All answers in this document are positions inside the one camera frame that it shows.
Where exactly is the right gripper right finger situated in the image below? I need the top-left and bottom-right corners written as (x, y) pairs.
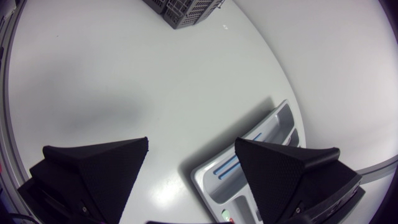
top-left (234, 138), bottom-right (363, 224)

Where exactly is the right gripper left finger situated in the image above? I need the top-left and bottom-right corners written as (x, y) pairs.
top-left (17, 136), bottom-right (149, 224)

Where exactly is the grey cutlery tray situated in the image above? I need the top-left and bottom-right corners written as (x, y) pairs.
top-left (190, 99), bottom-right (301, 224)

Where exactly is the grey cutlery basket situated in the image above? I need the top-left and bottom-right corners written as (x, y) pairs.
top-left (142, 0), bottom-right (225, 30)

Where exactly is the blue chopstick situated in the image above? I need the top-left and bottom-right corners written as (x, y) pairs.
top-left (213, 133), bottom-right (263, 175)
top-left (218, 161), bottom-right (242, 180)

